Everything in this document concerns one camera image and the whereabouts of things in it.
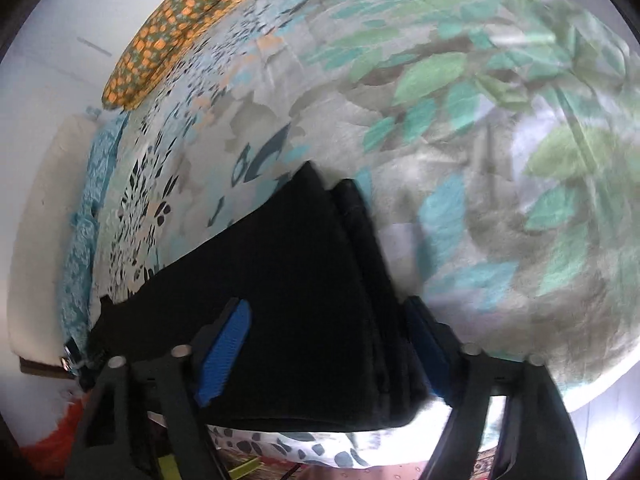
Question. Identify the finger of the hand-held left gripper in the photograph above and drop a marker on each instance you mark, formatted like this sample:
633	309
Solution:
74	360

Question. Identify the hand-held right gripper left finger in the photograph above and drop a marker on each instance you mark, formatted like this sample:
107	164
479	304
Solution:
225	350

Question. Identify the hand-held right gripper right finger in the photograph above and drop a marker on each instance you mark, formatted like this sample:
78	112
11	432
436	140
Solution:
425	345

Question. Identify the black pants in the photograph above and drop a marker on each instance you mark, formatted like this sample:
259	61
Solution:
300	310

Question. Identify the red fuzzy garment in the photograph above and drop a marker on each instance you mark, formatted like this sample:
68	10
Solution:
55	435

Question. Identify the blue floral pillow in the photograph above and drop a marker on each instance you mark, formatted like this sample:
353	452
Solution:
107	160
77	275

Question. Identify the yellow-green plastic object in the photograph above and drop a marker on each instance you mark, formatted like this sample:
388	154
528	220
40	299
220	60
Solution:
245	469

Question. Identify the beige headboard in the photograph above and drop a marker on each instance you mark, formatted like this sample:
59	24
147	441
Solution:
45	235

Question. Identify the patterned red rug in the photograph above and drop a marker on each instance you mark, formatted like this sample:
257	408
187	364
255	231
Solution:
485	465

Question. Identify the bed with leaf print sheet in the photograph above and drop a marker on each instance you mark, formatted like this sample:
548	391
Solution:
450	135

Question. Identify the orange floral pillow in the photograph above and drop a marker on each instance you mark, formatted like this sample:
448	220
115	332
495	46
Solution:
170	40

